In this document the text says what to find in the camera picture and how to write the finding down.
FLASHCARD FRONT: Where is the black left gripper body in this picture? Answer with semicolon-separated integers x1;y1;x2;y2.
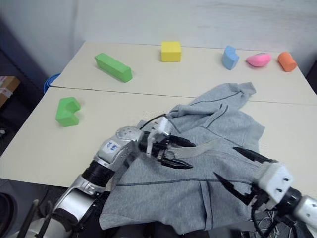
150;135;175;163

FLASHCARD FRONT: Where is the blue curved foam block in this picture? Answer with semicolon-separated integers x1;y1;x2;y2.
221;45;240;71

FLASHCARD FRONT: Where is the brown cardboard box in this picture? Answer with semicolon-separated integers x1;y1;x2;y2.
0;75;21;108

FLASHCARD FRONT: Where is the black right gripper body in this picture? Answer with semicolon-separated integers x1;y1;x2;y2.
244;182;274;211

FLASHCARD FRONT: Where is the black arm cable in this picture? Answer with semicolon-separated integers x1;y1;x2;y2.
139;113;169;131
249;205;299;238

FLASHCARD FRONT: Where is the dark rounded shape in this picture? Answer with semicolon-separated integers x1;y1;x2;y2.
0;192;18;238

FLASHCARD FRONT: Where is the yellow foam cube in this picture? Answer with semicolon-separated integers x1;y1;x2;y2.
160;41;183;62

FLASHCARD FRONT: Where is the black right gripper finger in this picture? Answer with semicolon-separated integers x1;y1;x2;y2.
232;146;269;167
213;172;251;206

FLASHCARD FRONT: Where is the pink rounded foam block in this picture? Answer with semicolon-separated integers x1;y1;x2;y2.
246;53;272;68

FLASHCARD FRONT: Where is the blue plastic bucket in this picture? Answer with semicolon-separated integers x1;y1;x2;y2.
43;73;61;94

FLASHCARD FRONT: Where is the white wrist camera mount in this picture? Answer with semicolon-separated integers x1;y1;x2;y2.
145;117;172;159
257;161;293;203

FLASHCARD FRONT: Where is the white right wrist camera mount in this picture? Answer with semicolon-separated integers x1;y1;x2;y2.
257;161;293;203

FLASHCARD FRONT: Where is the green L-shaped foam block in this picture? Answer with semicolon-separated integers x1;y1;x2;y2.
55;96;82;127

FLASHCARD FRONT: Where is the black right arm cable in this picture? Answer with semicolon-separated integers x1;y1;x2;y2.
249;205;299;238

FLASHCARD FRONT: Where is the long green foam block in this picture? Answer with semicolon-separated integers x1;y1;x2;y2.
94;53;133;83

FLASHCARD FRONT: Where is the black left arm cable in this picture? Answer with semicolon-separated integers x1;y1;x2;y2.
139;113;169;131

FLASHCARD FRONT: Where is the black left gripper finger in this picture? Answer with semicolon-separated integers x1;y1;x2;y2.
160;157;194;171
170;135;197;149

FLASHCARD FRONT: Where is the grey zip jacket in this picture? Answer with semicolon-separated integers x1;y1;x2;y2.
99;81;265;231

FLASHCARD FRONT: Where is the orange foam cylinder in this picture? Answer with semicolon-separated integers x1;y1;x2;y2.
277;51;297;72

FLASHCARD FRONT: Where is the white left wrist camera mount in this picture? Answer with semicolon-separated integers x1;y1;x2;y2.
145;117;172;159

